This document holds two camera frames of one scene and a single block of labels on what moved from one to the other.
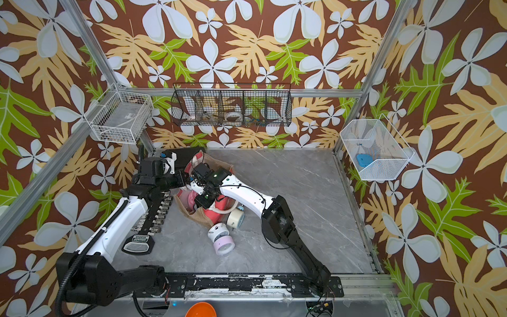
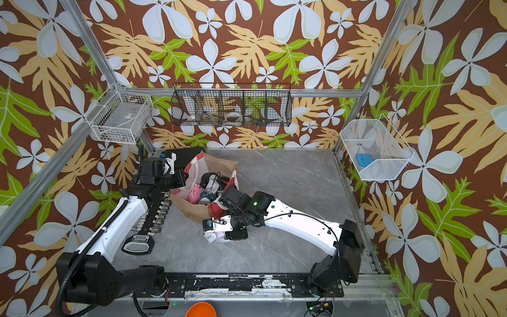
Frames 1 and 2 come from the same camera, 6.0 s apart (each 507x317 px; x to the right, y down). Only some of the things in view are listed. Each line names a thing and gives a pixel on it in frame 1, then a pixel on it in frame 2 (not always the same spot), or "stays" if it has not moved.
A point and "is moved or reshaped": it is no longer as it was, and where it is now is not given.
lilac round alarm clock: x=224 y=245 is moved or reshaped
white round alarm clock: x=218 y=230 is moved or reshaped
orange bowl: x=201 y=309 stays
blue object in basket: x=364 y=159 stays
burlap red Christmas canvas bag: x=218 y=212 stays
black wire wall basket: x=228 y=104 stays
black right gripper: x=202 y=203 → x=232 y=235
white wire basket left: x=120 y=116 stays
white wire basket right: x=375 y=148 stays
